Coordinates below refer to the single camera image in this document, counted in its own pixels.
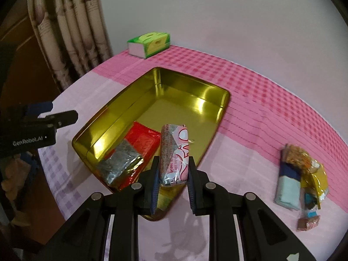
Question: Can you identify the green tissue pack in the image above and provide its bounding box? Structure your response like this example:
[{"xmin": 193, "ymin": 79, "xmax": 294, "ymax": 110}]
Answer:
[{"xmin": 127, "ymin": 32, "xmax": 171, "ymax": 59}]

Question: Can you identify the pink white wafer packet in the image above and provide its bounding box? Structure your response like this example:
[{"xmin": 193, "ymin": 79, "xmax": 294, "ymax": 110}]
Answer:
[
  {"xmin": 159, "ymin": 124, "xmax": 189, "ymax": 187},
  {"xmin": 297, "ymin": 215, "xmax": 320, "ymax": 231}
]

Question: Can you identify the yellow foil snack bag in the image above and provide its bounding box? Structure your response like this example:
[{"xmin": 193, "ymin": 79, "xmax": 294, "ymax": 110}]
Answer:
[{"xmin": 301, "ymin": 164, "xmax": 329, "ymax": 209}]

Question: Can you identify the red gold toffee tin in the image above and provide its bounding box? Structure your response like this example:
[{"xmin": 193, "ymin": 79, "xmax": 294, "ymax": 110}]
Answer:
[{"xmin": 71, "ymin": 67, "xmax": 231, "ymax": 222}]

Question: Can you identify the beige patterned curtain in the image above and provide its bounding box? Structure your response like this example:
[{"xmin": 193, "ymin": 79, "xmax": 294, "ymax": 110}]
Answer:
[{"xmin": 27, "ymin": 0, "xmax": 112, "ymax": 91}]

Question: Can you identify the clear peanut snack bag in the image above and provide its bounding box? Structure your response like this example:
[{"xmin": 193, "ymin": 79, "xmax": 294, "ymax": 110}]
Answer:
[{"xmin": 281, "ymin": 144, "xmax": 321, "ymax": 174}]

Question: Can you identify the silver grey snack packet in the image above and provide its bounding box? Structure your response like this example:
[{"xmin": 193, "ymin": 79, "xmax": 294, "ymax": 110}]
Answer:
[{"xmin": 97, "ymin": 139, "xmax": 143, "ymax": 187}]

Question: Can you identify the dark blue teal packet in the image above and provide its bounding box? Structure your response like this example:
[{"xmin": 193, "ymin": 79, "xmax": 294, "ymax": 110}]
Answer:
[{"xmin": 274, "ymin": 162, "xmax": 301, "ymax": 210}]

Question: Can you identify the blue plum candy packet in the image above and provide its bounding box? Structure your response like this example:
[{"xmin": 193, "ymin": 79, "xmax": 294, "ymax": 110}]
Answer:
[{"xmin": 304, "ymin": 193, "xmax": 318, "ymax": 218}]

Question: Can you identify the pink checkered tablecloth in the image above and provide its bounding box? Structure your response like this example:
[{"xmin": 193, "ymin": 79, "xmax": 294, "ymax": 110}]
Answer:
[{"xmin": 39, "ymin": 46, "xmax": 347, "ymax": 260}]

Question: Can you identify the red snack packet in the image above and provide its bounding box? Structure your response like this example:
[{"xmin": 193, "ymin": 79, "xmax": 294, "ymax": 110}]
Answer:
[{"xmin": 108, "ymin": 121, "xmax": 161, "ymax": 190}]

